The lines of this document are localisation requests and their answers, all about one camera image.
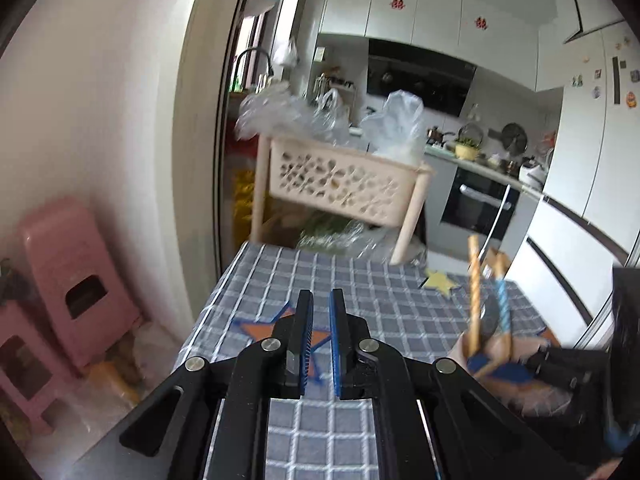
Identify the low pink plastic stool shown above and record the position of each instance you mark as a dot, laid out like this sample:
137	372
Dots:
30	385

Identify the white hanging plastic bag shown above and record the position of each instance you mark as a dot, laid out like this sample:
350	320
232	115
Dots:
285	55

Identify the golden yellow package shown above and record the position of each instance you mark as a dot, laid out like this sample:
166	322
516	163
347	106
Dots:
245	200

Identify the small crumpled clear bag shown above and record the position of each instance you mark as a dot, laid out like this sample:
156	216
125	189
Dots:
330	120

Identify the blue patterned chopstick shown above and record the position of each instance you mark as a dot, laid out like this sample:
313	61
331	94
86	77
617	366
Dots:
501	305

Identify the beige perforated basket rack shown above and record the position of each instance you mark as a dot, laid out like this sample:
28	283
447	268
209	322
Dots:
325	180

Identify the white refrigerator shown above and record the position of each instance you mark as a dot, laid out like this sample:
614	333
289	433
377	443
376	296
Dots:
585	160

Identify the wooden chopstick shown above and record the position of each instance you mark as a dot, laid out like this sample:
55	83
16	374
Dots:
474	300

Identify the black plastic bag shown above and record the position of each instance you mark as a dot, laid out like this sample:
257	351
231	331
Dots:
10	280

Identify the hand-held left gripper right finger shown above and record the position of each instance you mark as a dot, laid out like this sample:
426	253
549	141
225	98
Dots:
337	345

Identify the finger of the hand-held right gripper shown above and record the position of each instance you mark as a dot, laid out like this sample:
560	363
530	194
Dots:
510	374
480	362

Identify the dark cooking pot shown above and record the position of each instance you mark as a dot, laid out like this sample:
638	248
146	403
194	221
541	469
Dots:
436	135

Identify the round dark hanging pan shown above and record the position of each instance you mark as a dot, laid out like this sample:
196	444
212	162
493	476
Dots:
515	137

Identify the black built-in oven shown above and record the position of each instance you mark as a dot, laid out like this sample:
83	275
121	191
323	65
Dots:
475	210

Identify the tall pink plastic stool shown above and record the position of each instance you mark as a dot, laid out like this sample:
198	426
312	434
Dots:
65	250

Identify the curved metal faucet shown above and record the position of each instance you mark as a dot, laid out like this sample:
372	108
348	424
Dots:
255	49

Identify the bluish clear plastic bag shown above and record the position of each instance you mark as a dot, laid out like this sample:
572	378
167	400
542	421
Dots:
395	130

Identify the yellow bowl with greens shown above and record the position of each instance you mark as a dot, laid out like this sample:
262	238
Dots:
466	151

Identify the black range hood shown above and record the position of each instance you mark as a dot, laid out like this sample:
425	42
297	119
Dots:
415	80

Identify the white rice cooker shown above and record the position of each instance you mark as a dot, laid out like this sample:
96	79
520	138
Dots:
530	175

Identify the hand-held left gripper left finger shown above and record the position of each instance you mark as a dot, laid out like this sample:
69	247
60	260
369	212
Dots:
306	340

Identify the white upper kitchen cabinets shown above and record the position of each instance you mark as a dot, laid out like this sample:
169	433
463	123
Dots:
390	15

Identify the grey chequered tablecloth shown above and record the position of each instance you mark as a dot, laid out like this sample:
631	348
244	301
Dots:
350	280

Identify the dark grey spoon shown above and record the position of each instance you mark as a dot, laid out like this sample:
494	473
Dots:
489	317

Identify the clear bag under basket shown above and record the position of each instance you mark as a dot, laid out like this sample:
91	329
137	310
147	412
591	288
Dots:
340	235

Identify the red paper sticker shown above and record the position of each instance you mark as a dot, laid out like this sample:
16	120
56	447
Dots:
398	2
482	22

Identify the yellow woven sack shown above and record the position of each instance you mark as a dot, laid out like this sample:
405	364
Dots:
115	380

